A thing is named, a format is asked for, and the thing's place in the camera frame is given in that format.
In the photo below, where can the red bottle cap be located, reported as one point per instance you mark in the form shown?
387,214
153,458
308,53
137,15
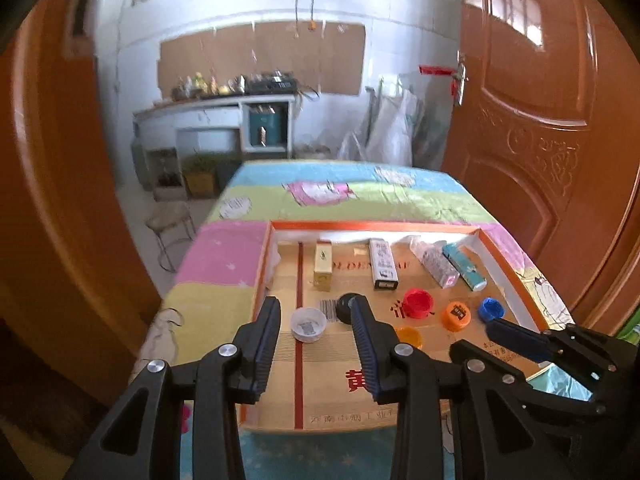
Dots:
417,304

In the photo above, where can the yellow-orange bottle cap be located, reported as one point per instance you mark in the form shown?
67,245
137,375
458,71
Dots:
411,336

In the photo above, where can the cooking oil bottle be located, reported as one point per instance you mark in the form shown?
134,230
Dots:
200,81

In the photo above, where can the planter box with grass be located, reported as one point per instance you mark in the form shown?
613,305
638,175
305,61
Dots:
205,177

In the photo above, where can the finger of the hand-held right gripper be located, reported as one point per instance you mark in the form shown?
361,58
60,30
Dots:
515,337
560,396

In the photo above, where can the red paper strip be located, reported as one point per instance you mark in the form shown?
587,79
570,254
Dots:
435,70

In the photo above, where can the gold slim box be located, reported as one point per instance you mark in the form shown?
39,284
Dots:
323,266

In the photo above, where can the cardboard wall panel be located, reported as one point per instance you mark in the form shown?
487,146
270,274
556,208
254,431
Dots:
225,55

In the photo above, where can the teal slim box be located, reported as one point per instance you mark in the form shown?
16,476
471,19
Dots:
466,269

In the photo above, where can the white bottle cap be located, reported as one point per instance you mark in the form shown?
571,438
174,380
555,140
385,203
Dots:
308,324

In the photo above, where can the orange bottle cap black label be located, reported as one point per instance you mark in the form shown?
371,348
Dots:
456,316

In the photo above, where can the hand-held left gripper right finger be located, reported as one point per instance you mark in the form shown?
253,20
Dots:
367,347

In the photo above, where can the pink clear slim box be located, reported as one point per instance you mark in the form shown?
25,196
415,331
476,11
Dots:
437,266

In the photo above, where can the black and white slim box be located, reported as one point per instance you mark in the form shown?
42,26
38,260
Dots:
382,265

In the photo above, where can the metal stool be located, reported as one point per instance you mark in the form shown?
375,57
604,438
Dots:
167,220

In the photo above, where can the black gas stove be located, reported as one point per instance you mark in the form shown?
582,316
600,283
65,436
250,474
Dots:
272,84

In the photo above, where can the blue bottle cap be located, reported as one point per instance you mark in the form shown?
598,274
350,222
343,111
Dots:
491,309

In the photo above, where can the white woven sack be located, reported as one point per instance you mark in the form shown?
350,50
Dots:
395,125

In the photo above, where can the white kitchen counter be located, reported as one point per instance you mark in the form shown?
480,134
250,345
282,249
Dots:
210,110

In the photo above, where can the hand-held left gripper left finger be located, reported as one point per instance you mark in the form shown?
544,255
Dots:
265,345

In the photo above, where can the plain wooden door leaf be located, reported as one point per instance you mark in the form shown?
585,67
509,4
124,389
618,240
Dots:
60,210

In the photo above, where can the carved wooden door leaf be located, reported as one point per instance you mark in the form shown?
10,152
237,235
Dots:
540,135

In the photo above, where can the shallow cardboard box tray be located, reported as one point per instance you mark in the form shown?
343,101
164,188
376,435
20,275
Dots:
325,375

